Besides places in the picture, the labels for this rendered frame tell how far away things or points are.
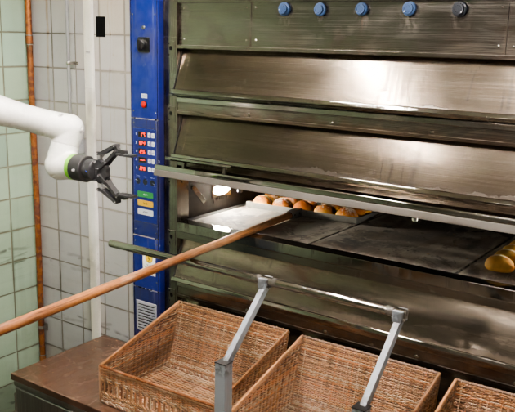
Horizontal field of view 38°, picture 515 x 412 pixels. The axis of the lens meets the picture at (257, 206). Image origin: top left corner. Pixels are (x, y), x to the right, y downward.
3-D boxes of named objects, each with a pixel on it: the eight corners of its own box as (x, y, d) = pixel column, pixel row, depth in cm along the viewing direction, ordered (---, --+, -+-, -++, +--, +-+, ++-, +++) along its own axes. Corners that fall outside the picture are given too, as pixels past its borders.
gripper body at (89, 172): (96, 155, 262) (115, 158, 257) (96, 180, 264) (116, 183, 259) (80, 158, 256) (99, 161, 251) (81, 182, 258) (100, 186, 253)
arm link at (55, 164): (58, 181, 275) (34, 174, 266) (65, 147, 276) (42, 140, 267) (85, 185, 268) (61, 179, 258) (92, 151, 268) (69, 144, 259)
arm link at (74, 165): (65, 182, 260) (64, 156, 258) (91, 177, 269) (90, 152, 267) (78, 185, 257) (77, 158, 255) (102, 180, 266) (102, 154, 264)
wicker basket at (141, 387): (178, 359, 325) (178, 298, 319) (290, 396, 294) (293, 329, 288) (96, 402, 285) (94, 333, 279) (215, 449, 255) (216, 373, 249)
